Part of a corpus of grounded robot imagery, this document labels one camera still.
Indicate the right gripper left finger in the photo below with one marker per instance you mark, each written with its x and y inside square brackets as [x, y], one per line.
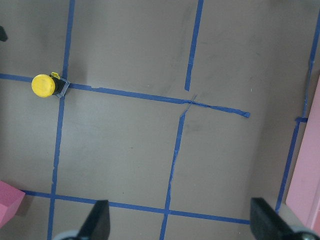
[97, 225]

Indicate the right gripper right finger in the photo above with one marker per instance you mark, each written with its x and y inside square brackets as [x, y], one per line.
[266, 224]

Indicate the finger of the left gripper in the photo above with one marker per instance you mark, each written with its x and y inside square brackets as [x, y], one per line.
[3, 35]

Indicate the yellow push button switch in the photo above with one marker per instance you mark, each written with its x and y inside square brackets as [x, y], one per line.
[44, 85]

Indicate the pink plastic tray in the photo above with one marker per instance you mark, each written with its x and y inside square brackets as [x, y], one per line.
[303, 197]

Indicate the pink cube centre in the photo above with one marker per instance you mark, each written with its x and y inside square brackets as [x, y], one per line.
[10, 201]

